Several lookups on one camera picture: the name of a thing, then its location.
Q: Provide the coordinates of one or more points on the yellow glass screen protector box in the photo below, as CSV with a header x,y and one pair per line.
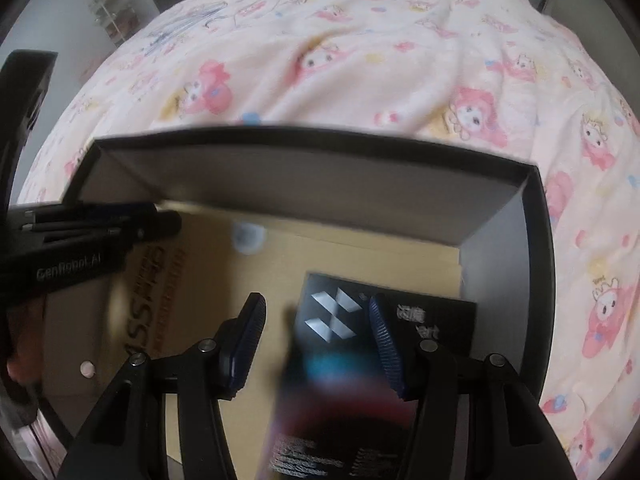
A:
x,y
174,293

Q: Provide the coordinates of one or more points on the black open cardboard box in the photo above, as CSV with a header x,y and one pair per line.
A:
x,y
479,418

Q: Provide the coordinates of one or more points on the small black phone box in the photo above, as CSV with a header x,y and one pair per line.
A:
x,y
336,414

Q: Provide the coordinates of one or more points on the grey padded headboard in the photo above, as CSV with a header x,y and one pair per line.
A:
x,y
598,29

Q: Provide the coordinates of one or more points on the pink cartoon print blanket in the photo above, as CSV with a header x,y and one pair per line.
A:
x,y
490,74

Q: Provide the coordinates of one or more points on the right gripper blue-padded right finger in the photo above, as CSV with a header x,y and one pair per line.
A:
x,y
396,330

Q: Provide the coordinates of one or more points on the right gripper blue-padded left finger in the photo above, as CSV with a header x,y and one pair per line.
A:
x,y
238,339

